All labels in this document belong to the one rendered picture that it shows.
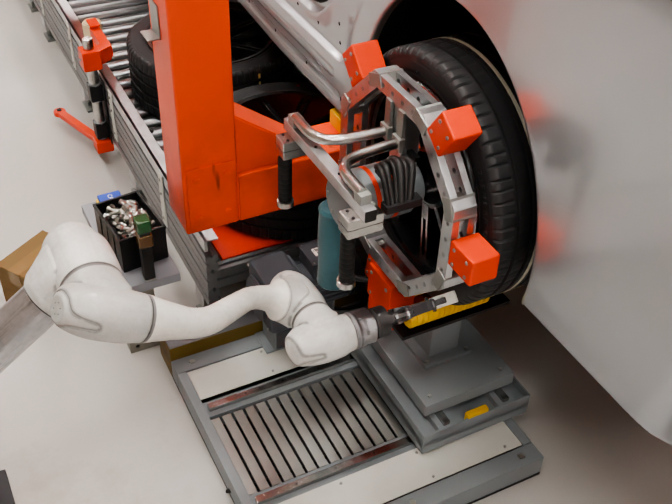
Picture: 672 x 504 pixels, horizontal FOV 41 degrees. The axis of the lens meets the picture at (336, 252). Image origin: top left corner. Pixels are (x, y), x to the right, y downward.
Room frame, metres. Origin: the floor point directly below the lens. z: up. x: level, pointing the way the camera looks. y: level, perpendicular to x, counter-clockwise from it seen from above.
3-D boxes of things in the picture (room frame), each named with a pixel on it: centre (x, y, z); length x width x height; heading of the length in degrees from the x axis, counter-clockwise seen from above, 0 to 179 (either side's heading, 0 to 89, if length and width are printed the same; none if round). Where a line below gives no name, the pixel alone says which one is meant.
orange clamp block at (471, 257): (1.56, -0.31, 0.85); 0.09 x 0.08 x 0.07; 28
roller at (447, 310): (1.78, -0.30, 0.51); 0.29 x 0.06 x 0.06; 118
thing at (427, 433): (1.91, -0.30, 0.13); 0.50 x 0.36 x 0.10; 28
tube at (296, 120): (1.86, 0.00, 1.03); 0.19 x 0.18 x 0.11; 118
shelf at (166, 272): (2.08, 0.61, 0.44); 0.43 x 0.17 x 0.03; 28
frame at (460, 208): (1.83, -0.15, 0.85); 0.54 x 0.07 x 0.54; 28
